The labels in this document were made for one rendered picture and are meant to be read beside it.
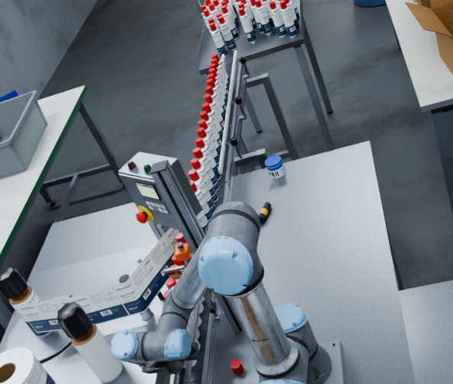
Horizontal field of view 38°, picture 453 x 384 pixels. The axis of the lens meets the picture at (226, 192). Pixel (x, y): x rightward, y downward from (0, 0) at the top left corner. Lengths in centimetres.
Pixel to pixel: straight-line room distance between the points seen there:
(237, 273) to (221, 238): 8
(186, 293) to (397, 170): 245
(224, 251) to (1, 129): 320
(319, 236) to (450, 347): 67
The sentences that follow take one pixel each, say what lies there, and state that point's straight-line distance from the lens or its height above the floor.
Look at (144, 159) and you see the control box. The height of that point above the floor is 148.
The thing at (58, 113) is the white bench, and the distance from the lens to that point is 437.
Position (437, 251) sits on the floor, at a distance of 340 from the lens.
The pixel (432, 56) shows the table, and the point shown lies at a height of 78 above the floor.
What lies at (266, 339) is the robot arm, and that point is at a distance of 157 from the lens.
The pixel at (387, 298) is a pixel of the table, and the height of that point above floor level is 83.
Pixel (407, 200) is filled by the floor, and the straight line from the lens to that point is 373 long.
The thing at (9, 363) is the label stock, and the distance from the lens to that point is 228.
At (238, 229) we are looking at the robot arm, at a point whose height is 151.
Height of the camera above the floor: 235
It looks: 33 degrees down
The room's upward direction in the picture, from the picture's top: 25 degrees counter-clockwise
